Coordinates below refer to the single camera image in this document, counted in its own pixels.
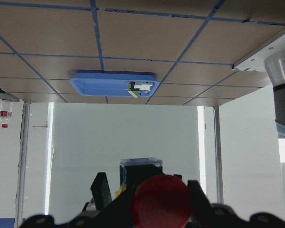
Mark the green yellow terminal block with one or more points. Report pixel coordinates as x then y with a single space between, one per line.
135 92

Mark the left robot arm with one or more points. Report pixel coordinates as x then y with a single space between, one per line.
246 174

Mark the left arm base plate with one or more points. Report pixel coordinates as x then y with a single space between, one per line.
254 60

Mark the blue plastic tray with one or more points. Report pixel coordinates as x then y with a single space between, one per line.
110 84

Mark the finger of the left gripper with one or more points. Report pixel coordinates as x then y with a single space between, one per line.
100 191

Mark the white circuit breaker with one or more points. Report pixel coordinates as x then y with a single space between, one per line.
143 86

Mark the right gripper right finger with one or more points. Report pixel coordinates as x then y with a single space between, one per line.
209 215

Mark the plastic water bottle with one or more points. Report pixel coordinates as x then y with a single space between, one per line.
5 112

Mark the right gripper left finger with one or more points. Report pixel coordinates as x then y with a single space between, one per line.
118 214

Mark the red emergency stop button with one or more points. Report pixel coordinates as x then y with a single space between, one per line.
159 200

